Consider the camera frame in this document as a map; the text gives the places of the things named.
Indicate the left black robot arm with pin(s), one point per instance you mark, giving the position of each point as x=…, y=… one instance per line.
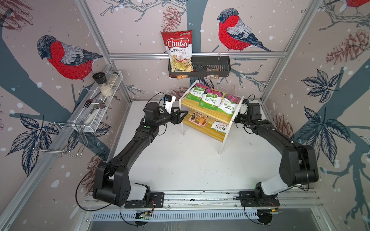
x=111, y=182

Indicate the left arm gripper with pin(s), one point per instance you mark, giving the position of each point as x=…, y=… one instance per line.
x=178, y=120

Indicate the picture seed packet lower shelf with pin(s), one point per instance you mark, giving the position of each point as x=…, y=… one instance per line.
x=199, y=119

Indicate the red Chuba cassava chips bag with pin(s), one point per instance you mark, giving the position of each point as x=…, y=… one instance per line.
x=179, y=48

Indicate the white seed packet lower shelf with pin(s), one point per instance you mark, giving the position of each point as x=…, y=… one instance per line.
x=220, y=127

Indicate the wooden two-tier shelf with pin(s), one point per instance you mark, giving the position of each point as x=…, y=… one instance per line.
x=193, y=106

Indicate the white mimosa seed bag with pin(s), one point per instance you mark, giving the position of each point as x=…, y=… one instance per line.
x=229, y=104

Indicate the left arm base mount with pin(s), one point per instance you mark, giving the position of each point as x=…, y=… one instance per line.
x=141, y=196

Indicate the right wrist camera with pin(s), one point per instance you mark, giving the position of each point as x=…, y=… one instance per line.
x=244, y=109

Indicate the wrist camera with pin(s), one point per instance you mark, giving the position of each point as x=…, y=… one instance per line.
x=244, y=109
x=168, y=102

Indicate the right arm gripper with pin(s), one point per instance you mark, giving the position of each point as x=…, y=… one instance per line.
x=235, y=120

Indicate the black lid grinder bottle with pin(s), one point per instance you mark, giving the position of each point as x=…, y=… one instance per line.
x=105, y=88

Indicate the white wire wall rack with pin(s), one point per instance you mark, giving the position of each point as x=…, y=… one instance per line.
x=95, y=107

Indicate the green seed bag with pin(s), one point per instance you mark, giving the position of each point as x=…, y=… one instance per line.
x=197, y=92
x=211, y=99

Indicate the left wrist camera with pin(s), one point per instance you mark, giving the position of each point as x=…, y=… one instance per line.
x=168, y=102

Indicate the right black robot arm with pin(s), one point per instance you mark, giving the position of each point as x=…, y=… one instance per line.
x=298, y=165

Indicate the black wall basket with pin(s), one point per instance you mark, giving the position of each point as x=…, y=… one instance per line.
x=204, y=66

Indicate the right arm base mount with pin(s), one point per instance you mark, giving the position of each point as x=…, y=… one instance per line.
x=257, y=198

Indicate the fork in wire rack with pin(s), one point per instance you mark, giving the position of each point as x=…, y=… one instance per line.
x=88, y=102

